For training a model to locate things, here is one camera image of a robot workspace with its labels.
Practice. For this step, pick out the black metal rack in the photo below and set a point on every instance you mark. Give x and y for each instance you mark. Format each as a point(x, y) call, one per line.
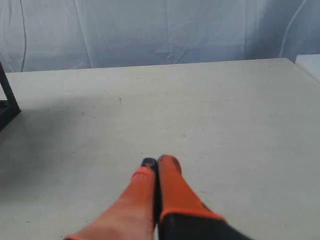
point(9, 107)

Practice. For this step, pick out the white backdrop curtain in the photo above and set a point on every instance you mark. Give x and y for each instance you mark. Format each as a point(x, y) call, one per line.
point(74, 34)

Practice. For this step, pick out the white side table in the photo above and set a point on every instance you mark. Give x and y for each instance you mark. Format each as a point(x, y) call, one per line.
point(310, 63)

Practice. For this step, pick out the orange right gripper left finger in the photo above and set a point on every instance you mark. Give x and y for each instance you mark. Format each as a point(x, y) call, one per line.
point(131, 216)

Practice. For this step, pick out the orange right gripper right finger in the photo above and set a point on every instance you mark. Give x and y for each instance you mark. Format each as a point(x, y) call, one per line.
point(183, 215)

